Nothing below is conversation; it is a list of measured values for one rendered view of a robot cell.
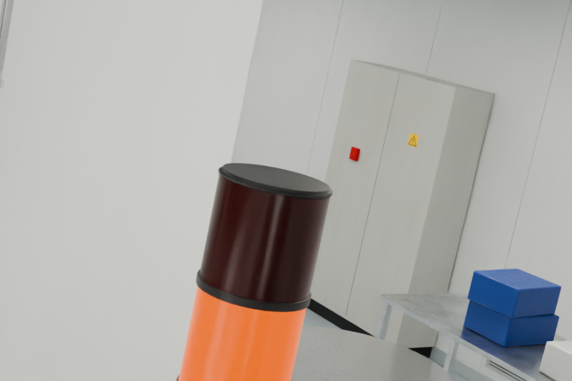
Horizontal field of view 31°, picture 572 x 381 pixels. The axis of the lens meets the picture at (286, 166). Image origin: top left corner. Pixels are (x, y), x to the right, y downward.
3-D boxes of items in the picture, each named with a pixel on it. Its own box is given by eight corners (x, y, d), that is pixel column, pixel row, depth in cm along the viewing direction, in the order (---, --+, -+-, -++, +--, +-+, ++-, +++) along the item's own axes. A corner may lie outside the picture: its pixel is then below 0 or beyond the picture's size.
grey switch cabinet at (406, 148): (389, 361, 742) (453, 87, 709) (294, 303, 837) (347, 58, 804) (431, 359, 768) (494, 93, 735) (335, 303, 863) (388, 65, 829)
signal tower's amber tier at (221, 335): (213, 421, 42) (236, 309, 41) (158, 372, 46) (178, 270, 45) (307, 412, 45) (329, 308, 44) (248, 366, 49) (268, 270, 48)
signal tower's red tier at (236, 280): (237, 306, 41) (259, 196, 40) (179, 266, 45) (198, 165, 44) (330, 304, 44) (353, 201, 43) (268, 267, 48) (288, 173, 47)
